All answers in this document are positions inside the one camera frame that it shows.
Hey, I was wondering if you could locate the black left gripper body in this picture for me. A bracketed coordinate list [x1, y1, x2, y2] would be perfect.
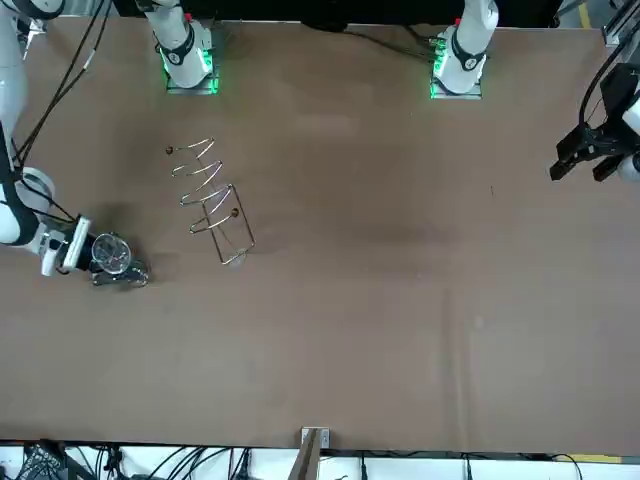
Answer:
[582, 62, 640, 162]

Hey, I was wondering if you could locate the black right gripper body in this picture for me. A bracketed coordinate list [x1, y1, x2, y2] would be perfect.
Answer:
[75, 230, 120, 276]

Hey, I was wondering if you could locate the black labelled power adapter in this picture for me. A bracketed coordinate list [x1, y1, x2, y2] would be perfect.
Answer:
[19, 439, 69, 480]

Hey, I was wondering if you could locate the aluminium frame profile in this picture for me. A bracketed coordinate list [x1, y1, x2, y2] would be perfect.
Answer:
[602, 0, 640, 49]
[22, 18, 51, 47]

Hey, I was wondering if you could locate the chrome wire goblet holder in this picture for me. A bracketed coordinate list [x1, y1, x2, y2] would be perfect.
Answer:
[164, 137, 257, 265]

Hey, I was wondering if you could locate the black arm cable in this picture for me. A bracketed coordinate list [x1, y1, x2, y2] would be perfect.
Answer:
[9, 0, 114, 221]
[579, 32, 640, 131]

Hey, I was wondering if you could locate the clear glass goblet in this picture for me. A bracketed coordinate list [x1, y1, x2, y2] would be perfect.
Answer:
[91, 232, 151, 290]

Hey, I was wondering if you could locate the aluminium post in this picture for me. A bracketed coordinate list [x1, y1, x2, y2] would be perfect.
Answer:
[299, 426, 332, 480]

